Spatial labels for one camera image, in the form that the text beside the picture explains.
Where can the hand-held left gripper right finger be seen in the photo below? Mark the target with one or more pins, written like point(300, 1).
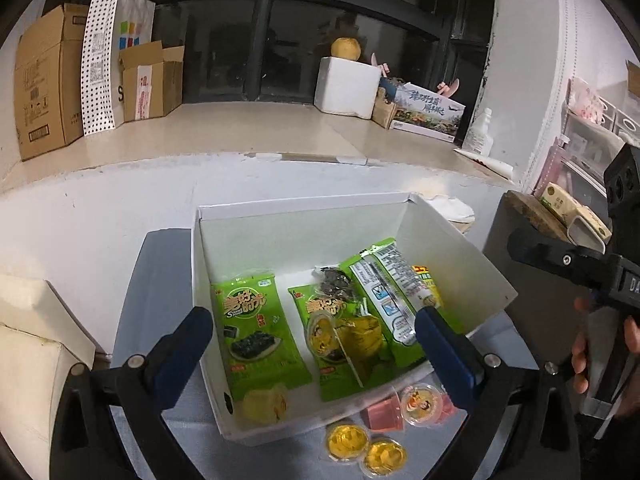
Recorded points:
point(450, 360)

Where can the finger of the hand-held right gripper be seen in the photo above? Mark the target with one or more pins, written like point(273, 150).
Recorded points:
point(565, 260)

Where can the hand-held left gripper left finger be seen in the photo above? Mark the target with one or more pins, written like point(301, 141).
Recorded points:
point(180, 360)

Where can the yellow snack packet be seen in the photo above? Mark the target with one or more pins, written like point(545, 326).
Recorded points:
point(426, 285)

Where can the green seaweed packet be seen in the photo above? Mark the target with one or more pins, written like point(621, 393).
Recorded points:
point(255, 330)
point(330, 380)
point(390, 300)

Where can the yellow jelly cup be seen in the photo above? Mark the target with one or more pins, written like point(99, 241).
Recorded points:
point(365, 340)
point(384, 457)
point(265, 402)
point(347, 440)
point(320, 332)

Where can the clear packet of dark snack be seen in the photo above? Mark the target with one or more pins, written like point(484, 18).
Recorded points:
point(332, 278)

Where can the white cardboard box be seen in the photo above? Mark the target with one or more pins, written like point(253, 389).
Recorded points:
point(300, 230)

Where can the person's right hand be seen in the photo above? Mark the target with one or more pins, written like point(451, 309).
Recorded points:
point(580, 360)

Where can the white alarm clock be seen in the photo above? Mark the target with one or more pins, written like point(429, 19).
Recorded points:
point(585, 232)

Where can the printed lid jelly cup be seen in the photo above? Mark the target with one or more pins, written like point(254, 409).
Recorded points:
point(422, 402)

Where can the beige tissue pack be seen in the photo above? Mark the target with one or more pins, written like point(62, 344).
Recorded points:
point(557, 200)

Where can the plastic drawer cabinet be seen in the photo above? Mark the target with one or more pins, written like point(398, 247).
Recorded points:
point(585, 150)

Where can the dark side table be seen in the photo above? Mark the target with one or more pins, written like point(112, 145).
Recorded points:
point(530, 320)

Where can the pink jelly cup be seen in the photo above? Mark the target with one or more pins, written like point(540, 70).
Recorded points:
point(385, 412)

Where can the pink floral cloth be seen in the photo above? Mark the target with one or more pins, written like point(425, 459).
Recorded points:
point(587, 100)

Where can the crumpled white bag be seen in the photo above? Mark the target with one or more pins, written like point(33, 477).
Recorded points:
point(450, 210)

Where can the white paper sheet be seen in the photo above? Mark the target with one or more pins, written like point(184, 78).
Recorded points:
point(485, 162)

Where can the cream sofa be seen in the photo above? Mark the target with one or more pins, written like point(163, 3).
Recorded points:
point(30, 370)

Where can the white plastic bottle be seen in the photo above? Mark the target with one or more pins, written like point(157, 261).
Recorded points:
point(477, 132)

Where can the landscape printed box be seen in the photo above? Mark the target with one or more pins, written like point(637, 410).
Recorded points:
point(427, 110)

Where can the beige stone windowsill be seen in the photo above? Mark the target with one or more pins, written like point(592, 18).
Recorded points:
point(225, 130)

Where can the pink figurine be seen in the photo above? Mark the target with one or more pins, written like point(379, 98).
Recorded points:
point(382, 66)

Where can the small open cardboard box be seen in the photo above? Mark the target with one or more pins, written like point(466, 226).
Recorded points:
point(152, 85)

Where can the white foam box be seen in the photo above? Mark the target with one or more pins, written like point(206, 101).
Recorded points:
point(346, 87)

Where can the orange pomelo fruit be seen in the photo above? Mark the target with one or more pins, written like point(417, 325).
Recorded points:
point(346, 49)

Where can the large cardboard box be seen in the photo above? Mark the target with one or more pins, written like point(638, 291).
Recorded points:
point(47, 85)

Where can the polka dot paper bag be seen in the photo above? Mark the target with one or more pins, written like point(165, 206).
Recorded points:
point(102, 60)

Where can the white paper bag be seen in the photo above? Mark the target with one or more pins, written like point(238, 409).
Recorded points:
point(137, 25)

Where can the black window frame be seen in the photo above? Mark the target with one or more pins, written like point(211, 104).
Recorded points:
point(300, 35)

